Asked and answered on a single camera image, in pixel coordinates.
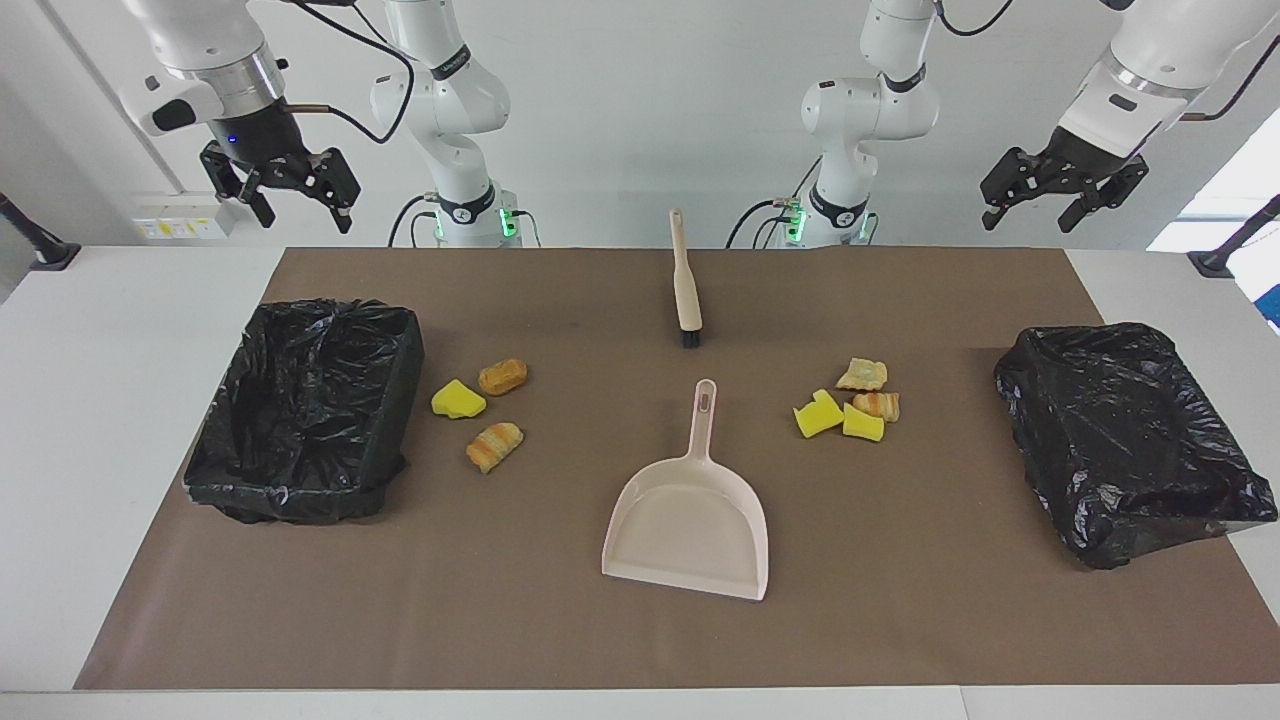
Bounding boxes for black clamp stand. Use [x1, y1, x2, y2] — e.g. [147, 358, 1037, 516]
[0, 192, 81, 271]
[1187, 195, 1280, 279]

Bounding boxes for pink plastic dustpan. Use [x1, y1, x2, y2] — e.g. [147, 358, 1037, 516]
[601, 379, 770, 602]

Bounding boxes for brown table mat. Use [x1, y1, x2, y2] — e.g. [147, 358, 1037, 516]
[73, 247, 1280, 691]

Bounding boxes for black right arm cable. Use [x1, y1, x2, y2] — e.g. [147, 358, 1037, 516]
[285, 0, 416, 144]

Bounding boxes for brown bread roll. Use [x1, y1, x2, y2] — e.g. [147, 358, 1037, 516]
[478, 358, 529, 397]

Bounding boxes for pale cracker bread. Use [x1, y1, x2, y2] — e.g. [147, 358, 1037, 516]
[836, 357, 889, 392]

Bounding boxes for white and blue box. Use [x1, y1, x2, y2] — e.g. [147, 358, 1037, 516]
[1226, 247, 1280, 333]

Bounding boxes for white wall socket box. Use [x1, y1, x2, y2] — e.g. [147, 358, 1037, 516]
[132, 192, 241, 241]

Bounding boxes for yellow sponge piece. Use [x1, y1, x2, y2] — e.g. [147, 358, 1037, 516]
[431, 379, 488, 420]

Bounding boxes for striped croissant bread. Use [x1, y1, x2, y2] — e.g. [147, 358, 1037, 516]
[465, 421, 524, 474]

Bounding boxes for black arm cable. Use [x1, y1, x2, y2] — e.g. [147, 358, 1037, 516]
[285, 0, 416, 144]
[935, 0, 1280, 123]

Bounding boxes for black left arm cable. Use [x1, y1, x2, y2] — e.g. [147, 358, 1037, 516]
[935, 0, 1280, 123]

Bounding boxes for black right base cable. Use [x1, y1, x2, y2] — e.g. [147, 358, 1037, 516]
[388, 193, 542, 248]

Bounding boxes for black left base cable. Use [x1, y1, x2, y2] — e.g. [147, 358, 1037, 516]
[725, 155, 823, 248]

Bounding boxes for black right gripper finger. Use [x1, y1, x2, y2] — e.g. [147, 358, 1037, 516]
[200, 142, 277, 230]
[296, 148, 362, 235]

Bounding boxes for black bag lined bin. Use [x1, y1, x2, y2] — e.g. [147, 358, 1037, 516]
[183, 298, 425, 525]
[994, 321, 1279, 571]

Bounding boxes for beige hand brush black bristles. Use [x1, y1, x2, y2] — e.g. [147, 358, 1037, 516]
[669, 208, 703, 349]

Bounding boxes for notched yellow sponge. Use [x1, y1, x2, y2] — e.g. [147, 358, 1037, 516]
[794, 389, 846, 439]

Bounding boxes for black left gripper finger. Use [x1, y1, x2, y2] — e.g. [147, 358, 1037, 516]
[1058, 160, 1149, 234]
[981, 147, 1061, 231]

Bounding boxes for black base cable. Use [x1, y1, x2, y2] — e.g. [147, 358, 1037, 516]
[725, 155, 823, 248]
[388, 193, 542, 248]

